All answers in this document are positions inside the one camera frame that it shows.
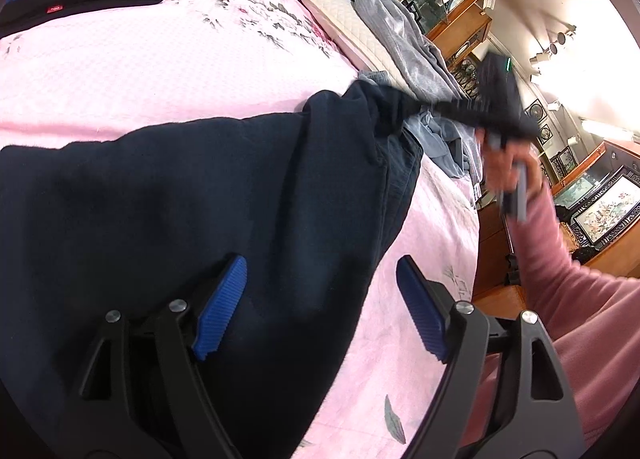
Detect framed floral picture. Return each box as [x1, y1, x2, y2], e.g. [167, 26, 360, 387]
[570, 166, 640, 250]

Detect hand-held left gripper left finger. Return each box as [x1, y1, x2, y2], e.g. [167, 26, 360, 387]
[65, 255, 249, 459]

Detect white quilted pillow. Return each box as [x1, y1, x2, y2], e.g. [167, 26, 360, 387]
[299, 0, 396, 82]

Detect ceiling track lights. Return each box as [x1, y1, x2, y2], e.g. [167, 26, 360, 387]
[529, 24, 578, 76]

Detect person's right hand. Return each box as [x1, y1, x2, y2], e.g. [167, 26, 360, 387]
[479, 138, 551, 207]

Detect blue-grey garment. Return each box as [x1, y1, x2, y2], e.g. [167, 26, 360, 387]
[360, 69, 483, 187]

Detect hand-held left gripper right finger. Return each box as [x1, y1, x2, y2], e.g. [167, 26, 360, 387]
[395, 255, 588, 459]

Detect grey fleece garment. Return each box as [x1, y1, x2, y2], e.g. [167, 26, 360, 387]
[350, 0, 466, 102]

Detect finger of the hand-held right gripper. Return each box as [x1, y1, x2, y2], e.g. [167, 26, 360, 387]
[395, 89, 483, 128]

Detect person's right forearm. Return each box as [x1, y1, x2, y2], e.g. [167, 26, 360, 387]
[457, 186, 640, 459]

